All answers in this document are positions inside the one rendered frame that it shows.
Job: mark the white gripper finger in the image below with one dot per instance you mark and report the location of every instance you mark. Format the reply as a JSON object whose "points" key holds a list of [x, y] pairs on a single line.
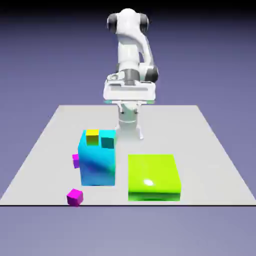
{"points": [[137, 109], [121, 109]]}

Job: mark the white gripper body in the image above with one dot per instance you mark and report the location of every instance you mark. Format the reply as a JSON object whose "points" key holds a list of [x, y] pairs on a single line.
{"points": [[130, 94]]}

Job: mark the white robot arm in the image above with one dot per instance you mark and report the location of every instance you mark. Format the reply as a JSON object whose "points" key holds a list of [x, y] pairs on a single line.
{"points": [[128, 40]]}

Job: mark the small teal cube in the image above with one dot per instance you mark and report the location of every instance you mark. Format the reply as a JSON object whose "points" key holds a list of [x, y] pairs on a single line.
{"points": [[107, 142]]}

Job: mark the small yellow cube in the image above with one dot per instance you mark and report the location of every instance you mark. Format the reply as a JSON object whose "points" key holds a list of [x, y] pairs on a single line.
{"points": [[92, 137]]}

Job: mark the small magenta cube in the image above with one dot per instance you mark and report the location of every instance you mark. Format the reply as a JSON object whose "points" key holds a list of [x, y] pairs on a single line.
{"points": [[75, 161], [74, 197]]}

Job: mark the large cyan box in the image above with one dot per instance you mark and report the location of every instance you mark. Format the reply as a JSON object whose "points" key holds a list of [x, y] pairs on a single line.
{"points": [[97, 162]]}

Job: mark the large green box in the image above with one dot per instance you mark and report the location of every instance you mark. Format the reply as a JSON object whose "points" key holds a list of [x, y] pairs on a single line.
{"points": [[153, 176]]}

